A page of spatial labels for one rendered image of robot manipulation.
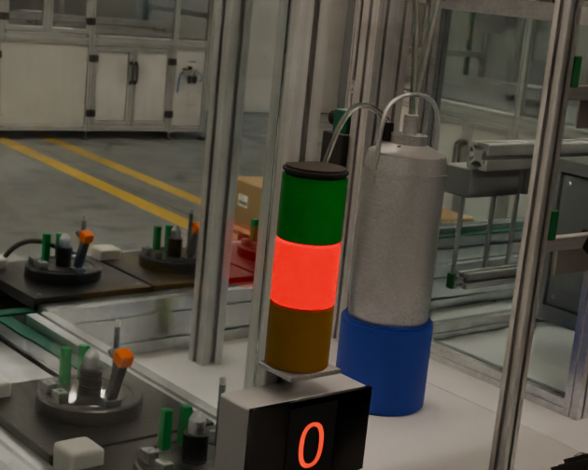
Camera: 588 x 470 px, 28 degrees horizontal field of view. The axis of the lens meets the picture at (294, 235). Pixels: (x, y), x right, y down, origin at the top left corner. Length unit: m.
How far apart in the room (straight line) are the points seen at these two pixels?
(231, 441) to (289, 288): 0.12
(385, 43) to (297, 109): 1.35
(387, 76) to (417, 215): 0.44
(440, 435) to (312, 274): 1.07
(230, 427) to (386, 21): 1.43
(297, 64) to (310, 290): 0.17
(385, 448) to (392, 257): 0.30
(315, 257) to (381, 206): 1.01
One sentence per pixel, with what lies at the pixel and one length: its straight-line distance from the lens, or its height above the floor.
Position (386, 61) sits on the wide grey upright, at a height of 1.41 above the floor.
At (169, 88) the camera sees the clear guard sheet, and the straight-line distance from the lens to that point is 0.82.
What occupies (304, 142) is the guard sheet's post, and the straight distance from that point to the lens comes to 0.89.
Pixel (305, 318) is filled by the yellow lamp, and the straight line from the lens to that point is 0.88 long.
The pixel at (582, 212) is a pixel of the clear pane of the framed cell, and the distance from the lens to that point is 2.03.
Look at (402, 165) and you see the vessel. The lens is 1.86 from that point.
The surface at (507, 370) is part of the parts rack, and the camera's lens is 1.27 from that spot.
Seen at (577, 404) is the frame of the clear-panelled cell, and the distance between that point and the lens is 2.07.
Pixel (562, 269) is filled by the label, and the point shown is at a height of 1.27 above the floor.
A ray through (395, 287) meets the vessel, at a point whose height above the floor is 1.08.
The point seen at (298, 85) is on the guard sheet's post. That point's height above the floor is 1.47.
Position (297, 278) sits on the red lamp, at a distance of 0.87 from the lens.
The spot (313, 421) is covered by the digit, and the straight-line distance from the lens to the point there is 0.91.
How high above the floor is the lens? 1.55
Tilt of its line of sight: 12 degrees down
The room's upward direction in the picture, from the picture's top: 6 degrees clockwise
